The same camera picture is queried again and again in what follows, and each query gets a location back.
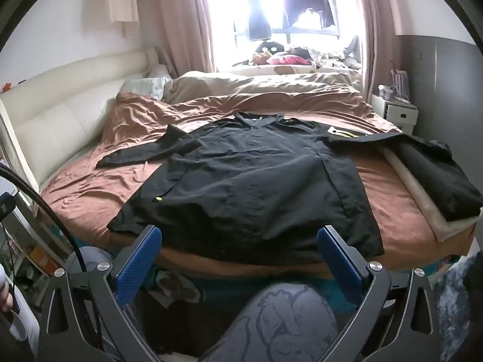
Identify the cream hanging cloth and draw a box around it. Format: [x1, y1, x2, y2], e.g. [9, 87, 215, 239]
[105, 0, 141, 33]

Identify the cream padded headboard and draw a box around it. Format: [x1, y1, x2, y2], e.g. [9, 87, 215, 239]
[0, 47, 178, 193]

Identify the black shirt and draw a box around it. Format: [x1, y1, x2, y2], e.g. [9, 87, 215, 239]
[96, 112, 451, 268]

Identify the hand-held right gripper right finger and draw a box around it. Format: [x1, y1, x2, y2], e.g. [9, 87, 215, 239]
[317, 225, 444, 362]

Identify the narrow dark hanging garment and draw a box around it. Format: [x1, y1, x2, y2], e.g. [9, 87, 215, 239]
[241, 0, 273, 43]

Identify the person's right leg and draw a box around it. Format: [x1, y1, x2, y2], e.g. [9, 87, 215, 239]
[199, 282, 339, 362]

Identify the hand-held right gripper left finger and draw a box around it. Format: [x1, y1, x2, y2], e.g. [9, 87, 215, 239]
[38, 225, 163, 362]

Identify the pink curtain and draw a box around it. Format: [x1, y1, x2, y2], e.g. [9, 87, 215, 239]
[149, 0, 227, 78]
[351, 0, 397, 100]

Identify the orange box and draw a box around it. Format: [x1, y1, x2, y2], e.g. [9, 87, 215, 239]
[28, 247, 50, 268]

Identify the white wire rack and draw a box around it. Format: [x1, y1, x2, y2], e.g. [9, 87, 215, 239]
[390, 70, 411, 103]

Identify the black plush toy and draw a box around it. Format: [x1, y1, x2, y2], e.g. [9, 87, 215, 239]
[257, 40, 284, 55]

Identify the brown blanket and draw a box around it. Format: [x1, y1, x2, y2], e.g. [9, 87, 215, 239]
[40, 92, 453, 278]

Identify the beige duvet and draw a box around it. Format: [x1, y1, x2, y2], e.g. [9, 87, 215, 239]
[162, 71, 366, 105]

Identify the pale blue pillow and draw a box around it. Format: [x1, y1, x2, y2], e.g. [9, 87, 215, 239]
[123, 77, 171, 102]

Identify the pink cloth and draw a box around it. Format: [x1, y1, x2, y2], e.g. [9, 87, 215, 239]
[269, 53, 311, 66]

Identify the pink pillow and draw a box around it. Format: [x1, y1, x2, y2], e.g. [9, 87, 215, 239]
[146, 64, 179, 81]

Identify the white nightstand with drawer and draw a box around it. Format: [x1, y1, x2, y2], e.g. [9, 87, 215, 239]
[0, 181, 57, 295]

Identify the person's left hand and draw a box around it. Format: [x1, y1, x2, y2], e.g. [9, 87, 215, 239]
[0, 264, 19, 313]

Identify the black cable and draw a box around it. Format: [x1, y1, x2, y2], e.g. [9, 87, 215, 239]
[0, 163, 88, 272]

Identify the folded black cloth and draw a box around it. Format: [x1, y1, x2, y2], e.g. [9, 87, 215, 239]
[392, 144, 483, 222]

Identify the grey cloth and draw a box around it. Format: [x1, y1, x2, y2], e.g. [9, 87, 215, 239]
[345, 35, 363, 70]

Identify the small white nightstand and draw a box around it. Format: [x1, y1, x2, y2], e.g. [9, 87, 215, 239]
[372, 94, 419, 135]

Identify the blue grey fluffy rug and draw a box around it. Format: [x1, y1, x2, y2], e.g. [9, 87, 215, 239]
[430, 256, 477, 351]

